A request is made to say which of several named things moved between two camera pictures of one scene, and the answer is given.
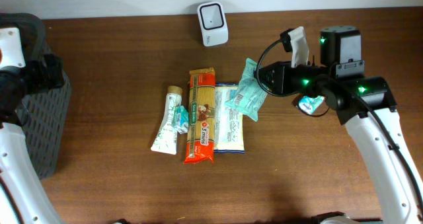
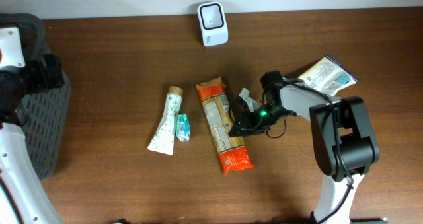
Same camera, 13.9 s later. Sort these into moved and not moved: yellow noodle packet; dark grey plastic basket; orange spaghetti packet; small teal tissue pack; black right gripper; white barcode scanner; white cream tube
Moved: orange spaghetti packet; black right gripper; small teal tissue pack; yellow noodle packet
Not moved: white barcode scanner; dark grey plastic basket; white cream tube
